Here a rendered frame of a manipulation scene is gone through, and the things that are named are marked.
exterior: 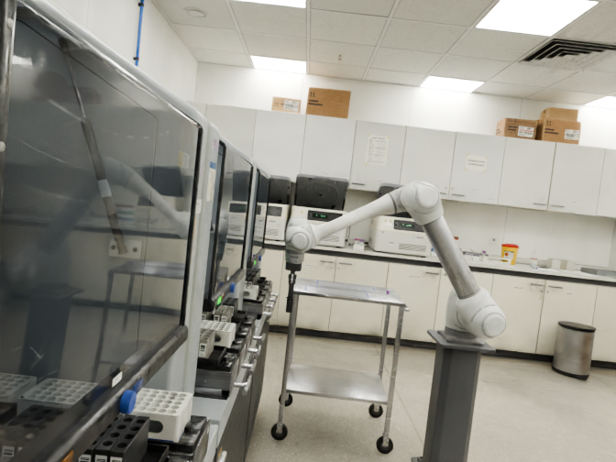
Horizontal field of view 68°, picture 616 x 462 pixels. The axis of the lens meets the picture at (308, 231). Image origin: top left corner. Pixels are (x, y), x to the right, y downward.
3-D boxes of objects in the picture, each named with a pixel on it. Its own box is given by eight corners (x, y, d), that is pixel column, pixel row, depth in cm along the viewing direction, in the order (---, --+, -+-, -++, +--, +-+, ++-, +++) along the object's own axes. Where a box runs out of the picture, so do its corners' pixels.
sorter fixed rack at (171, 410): (13, 432, 83) (16, 398, 82) (45, 407, 93) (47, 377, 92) (177, 449, 83) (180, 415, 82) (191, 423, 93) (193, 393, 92)
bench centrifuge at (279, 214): (226, 236, 443) (233, 169, 439) (237, 232, 504) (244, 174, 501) (283, 242, 441) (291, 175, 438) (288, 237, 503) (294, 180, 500)
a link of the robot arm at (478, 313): (495, 320, 215) (520, 333, 193) (465, 336, 215) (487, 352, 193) (421, 175, 208) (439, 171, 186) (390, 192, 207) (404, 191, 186)
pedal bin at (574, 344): (565, 379, 405) (572, 327, 403) (543, 364, 443) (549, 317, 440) (599, 382, 405) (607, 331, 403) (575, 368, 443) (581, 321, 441)
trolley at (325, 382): (269, 440, 245) (286, 289, 241) (278, 403, 291) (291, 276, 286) (394, 456, 243) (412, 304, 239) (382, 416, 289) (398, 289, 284)
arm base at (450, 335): (468, 334, 238) (469, 323, 238) (485, 346, 216) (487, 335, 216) (434, 330, 238) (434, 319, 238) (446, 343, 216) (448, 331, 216)
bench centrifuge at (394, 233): (374, 252, 443) (382, 181, 439) (366, 247, 505) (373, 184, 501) (431, 258, 443) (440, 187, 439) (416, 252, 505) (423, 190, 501)
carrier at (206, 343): (206, 348, 134) (208, 328, 133) (214, 349, 134) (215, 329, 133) (197, 362, 122) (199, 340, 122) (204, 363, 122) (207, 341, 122)
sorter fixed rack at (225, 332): (131, 341, 138) (133, 321, 138) (143, 332, 148) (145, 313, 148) (229, 352, 138) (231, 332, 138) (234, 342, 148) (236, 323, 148)
